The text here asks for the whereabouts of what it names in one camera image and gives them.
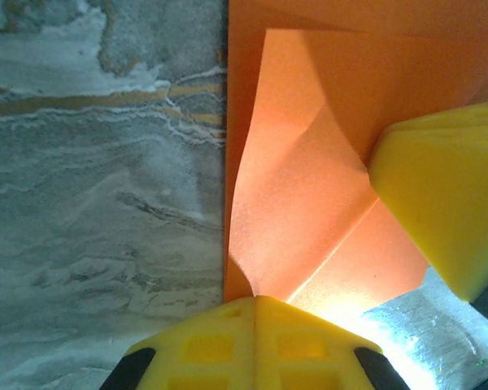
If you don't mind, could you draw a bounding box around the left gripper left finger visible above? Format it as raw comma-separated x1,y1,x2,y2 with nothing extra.
99,296,256,390

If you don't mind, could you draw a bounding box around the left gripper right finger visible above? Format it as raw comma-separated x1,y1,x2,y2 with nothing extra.
255,296,412,390

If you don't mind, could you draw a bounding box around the orange paper sheet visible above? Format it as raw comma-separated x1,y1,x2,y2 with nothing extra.
223,0,488,306

